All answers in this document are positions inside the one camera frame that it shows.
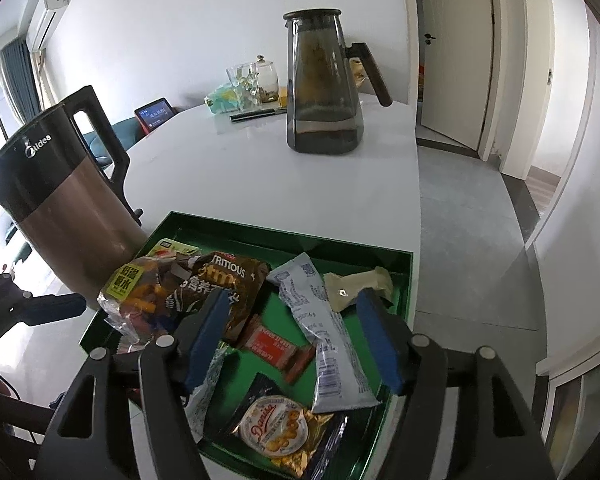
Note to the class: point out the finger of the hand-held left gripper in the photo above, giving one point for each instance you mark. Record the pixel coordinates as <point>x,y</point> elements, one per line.
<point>60,306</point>

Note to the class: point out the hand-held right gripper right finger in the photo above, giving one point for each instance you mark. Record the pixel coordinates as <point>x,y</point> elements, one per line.
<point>380,345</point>

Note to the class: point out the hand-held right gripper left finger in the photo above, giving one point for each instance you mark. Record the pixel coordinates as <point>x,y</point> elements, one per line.
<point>207,340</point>

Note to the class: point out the white and blue snack packet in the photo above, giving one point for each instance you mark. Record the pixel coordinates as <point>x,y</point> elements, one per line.
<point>325,340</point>

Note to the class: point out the small red snack packet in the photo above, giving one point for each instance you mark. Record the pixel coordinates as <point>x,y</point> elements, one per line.
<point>270,345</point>

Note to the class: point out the cream snack packet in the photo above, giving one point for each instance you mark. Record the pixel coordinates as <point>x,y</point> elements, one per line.
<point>350,287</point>

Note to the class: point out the brown snack packet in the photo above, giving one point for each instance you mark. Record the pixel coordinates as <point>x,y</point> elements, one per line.
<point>240,280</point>

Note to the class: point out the orange snack packet yellow label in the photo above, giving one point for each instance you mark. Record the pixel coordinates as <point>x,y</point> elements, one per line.
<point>140,290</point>

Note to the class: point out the green snack packet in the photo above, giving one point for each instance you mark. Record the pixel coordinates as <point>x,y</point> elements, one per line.
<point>172,248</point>

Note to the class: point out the green tray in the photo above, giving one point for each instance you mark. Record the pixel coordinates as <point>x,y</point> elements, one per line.
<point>220,240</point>

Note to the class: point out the dark blue cookie packet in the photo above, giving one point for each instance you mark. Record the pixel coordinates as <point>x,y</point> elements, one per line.
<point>275,430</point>

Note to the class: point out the black and bronze electric kettle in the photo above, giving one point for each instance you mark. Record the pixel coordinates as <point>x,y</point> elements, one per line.
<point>70,210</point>

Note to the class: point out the teal chair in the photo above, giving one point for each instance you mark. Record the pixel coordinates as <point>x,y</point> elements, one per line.
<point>117,135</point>

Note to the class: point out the smart display red case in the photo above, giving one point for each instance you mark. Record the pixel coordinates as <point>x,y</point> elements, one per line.
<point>155,115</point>

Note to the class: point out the teal curtain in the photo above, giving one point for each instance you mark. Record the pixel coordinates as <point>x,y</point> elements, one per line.
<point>22,80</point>

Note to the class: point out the black remote control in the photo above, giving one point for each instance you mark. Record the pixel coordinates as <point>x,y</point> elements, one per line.
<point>257,114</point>

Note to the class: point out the green tissue packet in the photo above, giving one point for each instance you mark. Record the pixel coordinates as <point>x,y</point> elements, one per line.
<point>222,97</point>

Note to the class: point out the yellow snack box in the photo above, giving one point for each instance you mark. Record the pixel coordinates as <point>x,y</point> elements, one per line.
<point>283,97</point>

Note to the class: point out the clear glass cup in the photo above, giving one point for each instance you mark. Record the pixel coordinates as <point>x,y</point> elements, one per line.
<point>239,85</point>

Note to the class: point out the dark glass pitcher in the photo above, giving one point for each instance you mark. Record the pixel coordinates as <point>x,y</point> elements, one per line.
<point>325,85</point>

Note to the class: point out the glass jar with lid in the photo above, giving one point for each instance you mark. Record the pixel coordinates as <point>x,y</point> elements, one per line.
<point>267,80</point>

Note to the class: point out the white air conditioner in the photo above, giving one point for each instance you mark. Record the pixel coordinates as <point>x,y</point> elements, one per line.
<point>47,20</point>

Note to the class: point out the white door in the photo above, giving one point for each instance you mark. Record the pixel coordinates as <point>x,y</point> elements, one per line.
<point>450,60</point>

